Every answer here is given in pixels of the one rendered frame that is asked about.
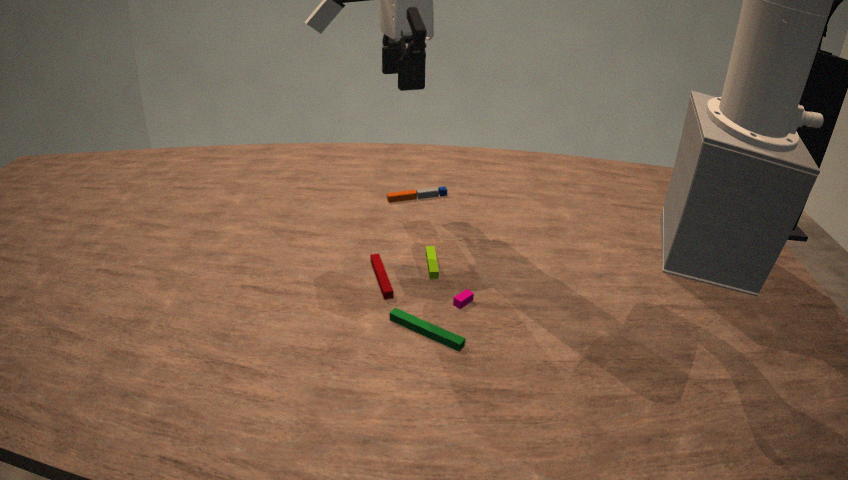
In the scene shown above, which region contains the orange rod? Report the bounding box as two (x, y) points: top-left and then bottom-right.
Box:
(387, 190), (417, 203)

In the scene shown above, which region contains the small magenta block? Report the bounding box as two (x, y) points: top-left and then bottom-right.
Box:
(453, 289), (474, 309)

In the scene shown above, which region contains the red rod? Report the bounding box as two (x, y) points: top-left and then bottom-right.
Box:
(370, 254), (394, 300)

